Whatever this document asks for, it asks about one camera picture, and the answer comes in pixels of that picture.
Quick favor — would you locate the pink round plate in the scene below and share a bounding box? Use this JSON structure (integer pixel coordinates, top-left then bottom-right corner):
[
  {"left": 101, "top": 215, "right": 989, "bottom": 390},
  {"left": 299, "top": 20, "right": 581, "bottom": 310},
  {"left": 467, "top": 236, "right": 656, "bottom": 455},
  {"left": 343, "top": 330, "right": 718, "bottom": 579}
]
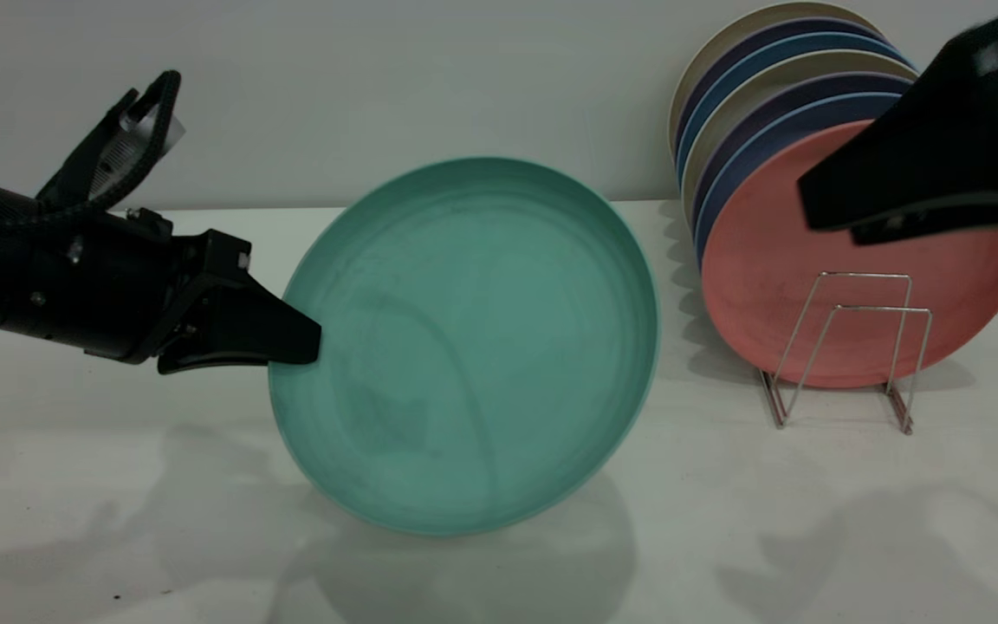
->
[{"left": 700, "top": 120, "right": 998, "bottom": 389}]

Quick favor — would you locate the dark purple round plate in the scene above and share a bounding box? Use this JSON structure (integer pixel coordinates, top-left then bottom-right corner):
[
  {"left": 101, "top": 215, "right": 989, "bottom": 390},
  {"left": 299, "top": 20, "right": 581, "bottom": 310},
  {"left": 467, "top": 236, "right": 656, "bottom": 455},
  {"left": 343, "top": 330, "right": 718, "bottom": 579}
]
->
[
  {"left": 690, "top": 73, "right": 914, "bottom": 235},
  {"left": 672, "top": 19, "right": 887, "bottom": 157}
]

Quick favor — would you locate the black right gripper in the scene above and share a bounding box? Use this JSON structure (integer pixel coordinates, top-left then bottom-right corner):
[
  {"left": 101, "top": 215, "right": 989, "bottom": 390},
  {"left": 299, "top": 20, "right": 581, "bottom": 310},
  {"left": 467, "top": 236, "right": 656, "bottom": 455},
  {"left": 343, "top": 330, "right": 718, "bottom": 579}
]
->
[{"left": 798, "top": 0, "right": 998, "bottom": 246}]

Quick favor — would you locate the green round plate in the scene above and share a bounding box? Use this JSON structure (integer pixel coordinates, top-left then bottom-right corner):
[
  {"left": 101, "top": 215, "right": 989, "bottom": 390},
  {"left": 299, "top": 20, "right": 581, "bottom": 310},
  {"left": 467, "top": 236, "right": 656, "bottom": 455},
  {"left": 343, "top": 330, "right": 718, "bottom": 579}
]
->
[{"left": 268, "top": 156, "right": 661, "bottom": 536}]

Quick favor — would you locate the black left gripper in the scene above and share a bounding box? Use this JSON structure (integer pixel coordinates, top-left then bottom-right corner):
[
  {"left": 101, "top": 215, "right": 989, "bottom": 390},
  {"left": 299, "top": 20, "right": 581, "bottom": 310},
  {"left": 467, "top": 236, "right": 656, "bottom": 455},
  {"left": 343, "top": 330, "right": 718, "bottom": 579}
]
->
[{"left": 118, "top": 227, "right": 322, "bottom": 375}]

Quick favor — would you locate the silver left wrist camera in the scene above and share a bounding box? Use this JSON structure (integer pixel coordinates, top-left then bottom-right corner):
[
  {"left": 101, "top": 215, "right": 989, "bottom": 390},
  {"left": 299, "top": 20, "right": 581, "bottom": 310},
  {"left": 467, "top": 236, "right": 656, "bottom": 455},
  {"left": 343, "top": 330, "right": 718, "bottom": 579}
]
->
[{"left": 36, "top": 87, "right": 186, "bottom": 209}]

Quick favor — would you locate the metal wire plate rack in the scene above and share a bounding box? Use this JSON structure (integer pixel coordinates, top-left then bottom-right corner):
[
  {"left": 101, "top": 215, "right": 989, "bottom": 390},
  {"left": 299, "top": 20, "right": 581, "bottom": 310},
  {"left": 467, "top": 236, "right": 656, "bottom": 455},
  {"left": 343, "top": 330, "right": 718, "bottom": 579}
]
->
[{"left": 759, "top": 272, "right": 933, "bottom": 436}]

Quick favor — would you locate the beige round plate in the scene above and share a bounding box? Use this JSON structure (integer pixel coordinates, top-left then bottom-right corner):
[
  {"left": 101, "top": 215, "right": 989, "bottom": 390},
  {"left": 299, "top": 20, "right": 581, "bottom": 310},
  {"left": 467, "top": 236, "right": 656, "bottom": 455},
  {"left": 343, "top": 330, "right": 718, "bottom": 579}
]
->
[
  {"left": 668, "top": 2, "right": 885, "bottom": 161},
  {"left": 681, "top": 50, "right": 923, "bottom": 226}
]

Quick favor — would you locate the blue round plate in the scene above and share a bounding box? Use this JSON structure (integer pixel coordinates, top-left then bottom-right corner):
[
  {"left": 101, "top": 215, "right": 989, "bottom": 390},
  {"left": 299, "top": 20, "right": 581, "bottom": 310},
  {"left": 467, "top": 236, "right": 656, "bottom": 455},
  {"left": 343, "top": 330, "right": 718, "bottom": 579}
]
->
[
  {"left": 694, "top": 94, "right": 903, "bottom": 270},
  {"left": 677, "top": 33, "right": 914, "bottom": 187}
]

